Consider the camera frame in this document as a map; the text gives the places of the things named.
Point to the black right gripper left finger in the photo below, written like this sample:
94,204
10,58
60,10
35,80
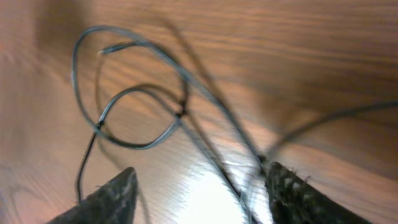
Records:
114,202

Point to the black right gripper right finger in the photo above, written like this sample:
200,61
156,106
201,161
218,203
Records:
293,201

